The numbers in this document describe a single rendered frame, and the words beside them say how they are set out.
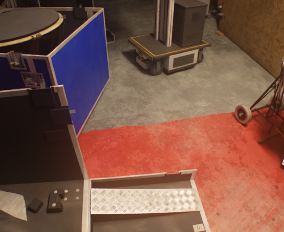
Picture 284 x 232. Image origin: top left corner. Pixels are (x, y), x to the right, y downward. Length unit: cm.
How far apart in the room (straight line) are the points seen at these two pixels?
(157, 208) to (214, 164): 66
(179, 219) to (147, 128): 94
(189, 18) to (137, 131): 152
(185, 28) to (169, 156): 162
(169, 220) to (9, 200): 110
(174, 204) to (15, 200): 110
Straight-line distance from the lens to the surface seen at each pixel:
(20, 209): 171
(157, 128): 223
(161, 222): 167
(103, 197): 161
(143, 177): 171
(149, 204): 164
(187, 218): 171
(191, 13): 293
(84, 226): 152
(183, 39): 299
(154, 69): 295
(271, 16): 356
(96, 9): 235
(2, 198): 182
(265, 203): 197
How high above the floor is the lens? 155
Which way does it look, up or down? 41 degrees down
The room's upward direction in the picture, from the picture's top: straight up
